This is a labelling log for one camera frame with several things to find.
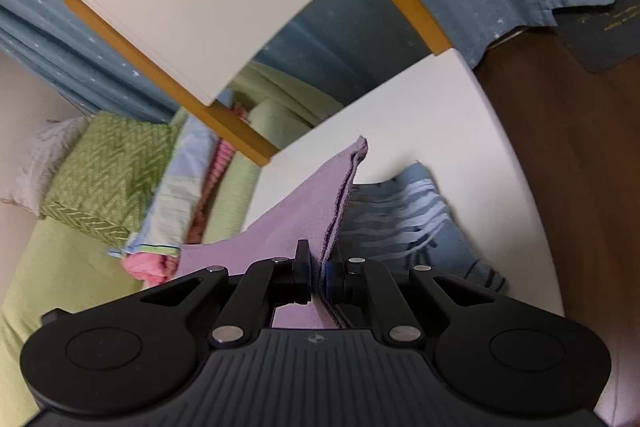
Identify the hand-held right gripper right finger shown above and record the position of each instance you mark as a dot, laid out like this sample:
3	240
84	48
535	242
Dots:
331	281

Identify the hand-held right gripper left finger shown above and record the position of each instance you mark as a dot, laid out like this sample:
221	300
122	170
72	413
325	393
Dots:
302	277

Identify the purple garment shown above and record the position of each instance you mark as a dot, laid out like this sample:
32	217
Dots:
300	207

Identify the white wooden chair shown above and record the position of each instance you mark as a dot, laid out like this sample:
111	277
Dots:
200	7

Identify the blue striped folded garment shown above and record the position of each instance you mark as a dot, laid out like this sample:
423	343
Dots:
400	217

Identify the light floral quilt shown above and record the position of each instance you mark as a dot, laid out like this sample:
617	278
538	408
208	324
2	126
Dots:
170	207

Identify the pink blanket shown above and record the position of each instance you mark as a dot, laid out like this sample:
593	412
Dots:
150	264

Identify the green zigzag cushion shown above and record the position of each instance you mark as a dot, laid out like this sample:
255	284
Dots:
110	167

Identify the green covered sofa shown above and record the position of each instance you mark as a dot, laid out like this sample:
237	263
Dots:
65	267

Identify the white lace pillow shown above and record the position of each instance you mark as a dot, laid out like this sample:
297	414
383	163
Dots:
35	157

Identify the dark floor mat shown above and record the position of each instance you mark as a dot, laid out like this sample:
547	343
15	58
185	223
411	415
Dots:
605	37

